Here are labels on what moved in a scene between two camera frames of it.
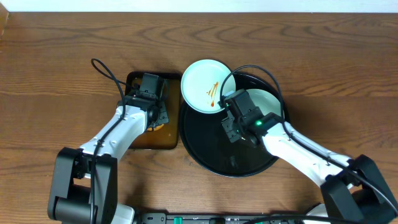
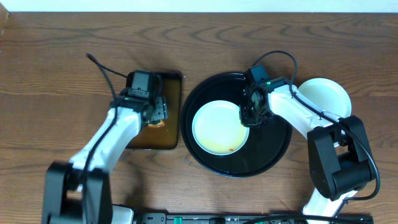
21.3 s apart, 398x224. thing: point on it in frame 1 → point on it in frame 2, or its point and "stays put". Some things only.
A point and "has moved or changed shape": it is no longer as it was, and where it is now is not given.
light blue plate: x=265 y=101 has moved or changed shape
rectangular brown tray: x=166 y=137 stays put
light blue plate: x=202 y=83 → x=218 y=128
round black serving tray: x=204 y=139 stays put
